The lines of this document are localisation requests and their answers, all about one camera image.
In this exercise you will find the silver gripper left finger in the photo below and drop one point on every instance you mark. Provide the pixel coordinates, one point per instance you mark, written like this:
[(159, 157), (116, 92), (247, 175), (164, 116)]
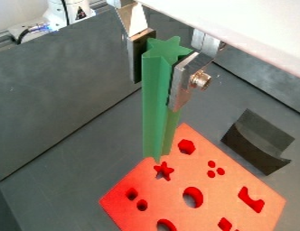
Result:
[(132, 20)]

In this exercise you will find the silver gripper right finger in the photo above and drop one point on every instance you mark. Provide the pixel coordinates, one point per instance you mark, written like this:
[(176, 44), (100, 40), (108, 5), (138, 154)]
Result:
[(189, 72)]

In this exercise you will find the red shape-sorting block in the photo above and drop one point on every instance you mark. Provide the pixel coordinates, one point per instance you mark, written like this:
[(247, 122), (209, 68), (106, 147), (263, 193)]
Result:
[(195, 191)]

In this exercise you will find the black curved holder block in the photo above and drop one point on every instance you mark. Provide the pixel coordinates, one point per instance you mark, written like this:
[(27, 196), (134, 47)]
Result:
[(258, 141)]

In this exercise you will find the green star-shaped peg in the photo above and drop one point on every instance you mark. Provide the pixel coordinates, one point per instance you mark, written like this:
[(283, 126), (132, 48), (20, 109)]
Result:
[(159, 120)]

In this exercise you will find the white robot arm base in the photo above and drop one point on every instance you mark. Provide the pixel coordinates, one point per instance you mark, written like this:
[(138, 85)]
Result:
[(62, 13)]

